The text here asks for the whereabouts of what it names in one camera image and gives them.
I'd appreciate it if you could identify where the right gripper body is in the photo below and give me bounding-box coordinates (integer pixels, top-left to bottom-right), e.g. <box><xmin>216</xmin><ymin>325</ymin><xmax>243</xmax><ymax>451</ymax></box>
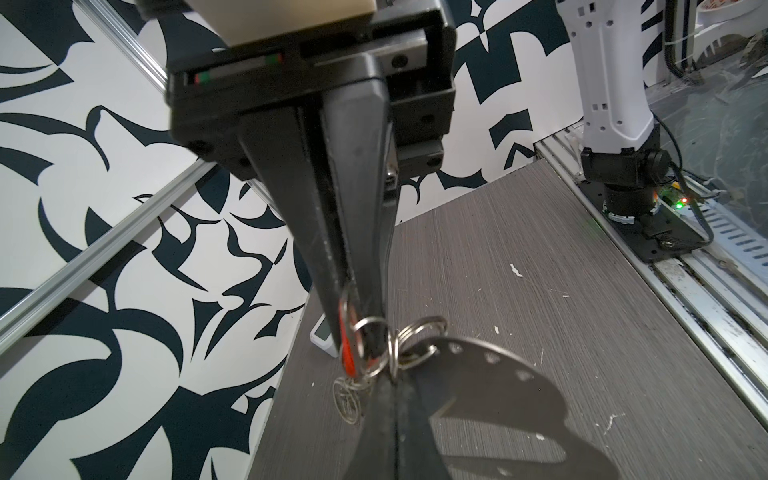
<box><xmin>166</xmin><ymin>1</ymin><xmax>456</xmax><ymax>180</ymax></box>

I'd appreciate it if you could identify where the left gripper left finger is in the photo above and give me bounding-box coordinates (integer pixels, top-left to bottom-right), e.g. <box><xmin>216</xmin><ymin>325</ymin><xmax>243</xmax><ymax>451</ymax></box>
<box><xmin>343</xmin><ymin>377</ymin><xmax>397</xmax><ymax>480</ymax></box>

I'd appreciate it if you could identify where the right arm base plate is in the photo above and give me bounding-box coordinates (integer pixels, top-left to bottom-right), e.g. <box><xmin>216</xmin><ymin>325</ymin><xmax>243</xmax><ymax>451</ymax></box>
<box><xmin>578</xmin><ymin>181</ymin><xmax>711</xmax><ymax>264</ymax></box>

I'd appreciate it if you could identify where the white digital clock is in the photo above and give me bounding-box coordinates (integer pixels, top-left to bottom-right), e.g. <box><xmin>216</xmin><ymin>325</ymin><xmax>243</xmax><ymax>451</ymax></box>
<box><xmin>309</xmin><ymin>314</ymin><xmax>339</xmax><ymax>358</ymax></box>

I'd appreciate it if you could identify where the red key fob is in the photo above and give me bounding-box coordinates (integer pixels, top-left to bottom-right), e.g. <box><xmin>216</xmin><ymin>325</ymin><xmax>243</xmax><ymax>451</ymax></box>
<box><xmin>338</xmin><ymin>292</ymin><xmax>361</xmax><ymax>379</ymax></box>

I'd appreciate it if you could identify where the metal keyring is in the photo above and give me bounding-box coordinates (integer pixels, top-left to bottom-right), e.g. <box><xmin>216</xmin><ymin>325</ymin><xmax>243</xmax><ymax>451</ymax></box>
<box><xmin>354</xmin><ymin>316</ymin><xmax>448</xmax><ymax>381</ymax></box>

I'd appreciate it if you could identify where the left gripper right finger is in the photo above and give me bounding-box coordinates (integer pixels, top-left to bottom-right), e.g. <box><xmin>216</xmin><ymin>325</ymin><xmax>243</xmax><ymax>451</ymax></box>
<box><xmin>395</xmin><ymin>374</ymin><xmax>451</xmax><ymax>480</ymax></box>

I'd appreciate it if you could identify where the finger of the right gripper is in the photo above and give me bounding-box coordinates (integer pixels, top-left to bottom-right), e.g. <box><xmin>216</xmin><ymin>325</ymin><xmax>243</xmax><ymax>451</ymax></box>
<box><xmin>321</xmin><ymin>77</ymin><xmax>398</xmax><ymax>361</ymax></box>
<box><xmin>238</xmin><ymin>107</ymin><xmax>347</xmax><ymax>336</ymax></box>

